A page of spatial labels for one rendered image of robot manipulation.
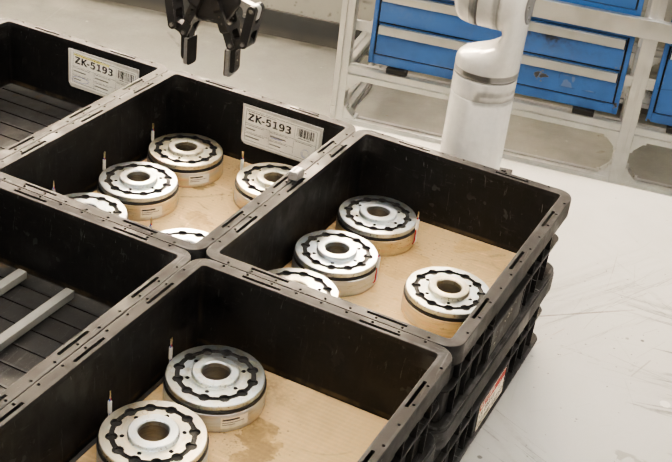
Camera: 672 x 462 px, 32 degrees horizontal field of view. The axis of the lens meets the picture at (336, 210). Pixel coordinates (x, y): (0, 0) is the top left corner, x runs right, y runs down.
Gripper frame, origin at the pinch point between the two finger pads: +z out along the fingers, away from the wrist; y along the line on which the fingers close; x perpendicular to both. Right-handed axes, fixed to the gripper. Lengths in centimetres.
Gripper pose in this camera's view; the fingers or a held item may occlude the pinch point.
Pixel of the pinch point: (210, 58)
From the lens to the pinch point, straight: 154.2
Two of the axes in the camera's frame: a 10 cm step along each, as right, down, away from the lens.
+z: -1.0, 8.7, 4.9
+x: -4.3, 4.1, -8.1
